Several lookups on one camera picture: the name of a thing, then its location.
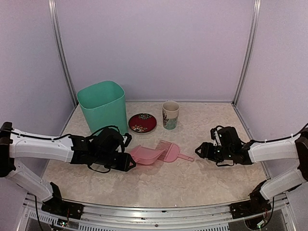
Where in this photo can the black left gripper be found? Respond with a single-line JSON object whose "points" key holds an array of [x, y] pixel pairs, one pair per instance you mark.
{"points": [[125, 164]]}

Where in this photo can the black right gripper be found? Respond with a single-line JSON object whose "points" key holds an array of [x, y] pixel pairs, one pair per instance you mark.
{"points": [[206, 152]]}

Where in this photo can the pink dustpan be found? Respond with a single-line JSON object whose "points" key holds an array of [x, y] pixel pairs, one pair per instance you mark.
{"points": [[145, 156]]}

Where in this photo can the pink hand brush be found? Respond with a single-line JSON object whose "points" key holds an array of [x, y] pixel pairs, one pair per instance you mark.
{"points": [[171, 152]]}

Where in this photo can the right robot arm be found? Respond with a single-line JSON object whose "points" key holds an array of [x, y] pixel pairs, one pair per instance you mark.
{"points": [[226, 145]]}

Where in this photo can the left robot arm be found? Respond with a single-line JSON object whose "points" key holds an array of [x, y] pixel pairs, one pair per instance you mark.
{"points": [[105, 147]]}

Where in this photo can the red floral round plate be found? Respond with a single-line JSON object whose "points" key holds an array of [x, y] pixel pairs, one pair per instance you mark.
{"points": [[142, 123]]}

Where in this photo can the beige printed cup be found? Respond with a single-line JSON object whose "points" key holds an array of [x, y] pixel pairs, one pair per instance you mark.
{"points": [[170, 112]]}

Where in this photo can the mint green waste bin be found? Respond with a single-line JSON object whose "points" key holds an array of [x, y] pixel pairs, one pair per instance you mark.
{"points": [[104, 104]]}

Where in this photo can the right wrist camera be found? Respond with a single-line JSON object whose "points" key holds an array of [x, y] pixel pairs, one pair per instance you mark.
{"points": [[216, 136]]}

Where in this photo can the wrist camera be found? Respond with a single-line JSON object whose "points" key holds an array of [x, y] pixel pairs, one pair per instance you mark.
{"points": [[125, 142], [216, 136]]}

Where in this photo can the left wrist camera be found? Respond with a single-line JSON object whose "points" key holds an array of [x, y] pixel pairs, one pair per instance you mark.
{"points": [[125, 142]]}

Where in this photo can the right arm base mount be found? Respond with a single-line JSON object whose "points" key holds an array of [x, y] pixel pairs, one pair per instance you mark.
{"points": [[255, 205]]}

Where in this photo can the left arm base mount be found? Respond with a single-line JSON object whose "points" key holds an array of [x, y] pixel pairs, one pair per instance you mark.
{"points": [[57, 206]]}

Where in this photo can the aluminium front rail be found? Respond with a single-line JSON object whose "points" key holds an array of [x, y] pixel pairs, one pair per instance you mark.
{"points": [[114, 218]]}

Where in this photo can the right aluminium corner post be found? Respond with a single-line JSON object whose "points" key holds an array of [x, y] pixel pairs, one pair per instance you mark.
{"points": [[248, 51]]}

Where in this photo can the aluminium corner post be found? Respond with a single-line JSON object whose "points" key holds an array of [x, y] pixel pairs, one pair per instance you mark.
{"points": [[248, 51], [61, 53]]}

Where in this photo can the left aluminium corner post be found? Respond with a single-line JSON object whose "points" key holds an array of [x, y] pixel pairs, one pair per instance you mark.
{"points": [[61, 53]]}

